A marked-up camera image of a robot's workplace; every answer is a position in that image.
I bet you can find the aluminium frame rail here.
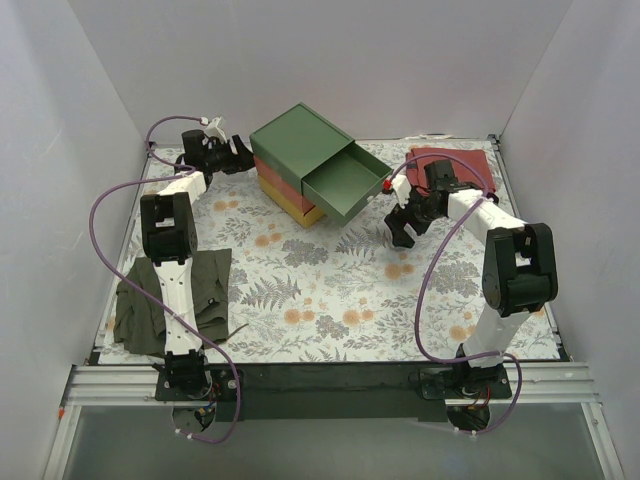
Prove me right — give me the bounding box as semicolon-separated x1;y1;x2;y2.
44;362;624;479

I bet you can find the red folded cloth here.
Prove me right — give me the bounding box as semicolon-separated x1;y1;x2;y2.
404;146;500;199

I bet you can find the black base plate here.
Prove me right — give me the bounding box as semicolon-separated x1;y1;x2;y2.
155;362;512;422

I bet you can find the purple cable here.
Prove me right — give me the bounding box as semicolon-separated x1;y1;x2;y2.
88;114;246;446
388;155;525;441

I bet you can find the pink drawer box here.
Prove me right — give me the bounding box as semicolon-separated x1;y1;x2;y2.
254;156;315;214

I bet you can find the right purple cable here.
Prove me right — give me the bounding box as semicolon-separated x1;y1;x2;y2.
388;155;525;441

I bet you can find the yellow bottom drawer box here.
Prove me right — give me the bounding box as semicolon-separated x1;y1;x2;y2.
258;176;325;228

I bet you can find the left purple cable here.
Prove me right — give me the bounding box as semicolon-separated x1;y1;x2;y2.
88;114;246;446

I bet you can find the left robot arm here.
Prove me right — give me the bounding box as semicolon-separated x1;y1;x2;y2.
140;126;254;400

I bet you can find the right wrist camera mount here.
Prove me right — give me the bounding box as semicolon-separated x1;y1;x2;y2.
382;174;412;208

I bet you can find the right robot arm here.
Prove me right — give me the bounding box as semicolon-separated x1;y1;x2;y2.
382;153;558;398

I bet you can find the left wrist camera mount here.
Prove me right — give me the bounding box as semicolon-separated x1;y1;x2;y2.
199;116;227;142

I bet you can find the floral patterned table mat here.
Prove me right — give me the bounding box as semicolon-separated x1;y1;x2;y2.
98;139;560;365

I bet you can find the olive green folded cloth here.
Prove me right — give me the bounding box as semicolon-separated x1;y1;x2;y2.
113;249;232;356

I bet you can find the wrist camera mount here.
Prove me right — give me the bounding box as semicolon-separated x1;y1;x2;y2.
199;116;227;142
382;174;412;208

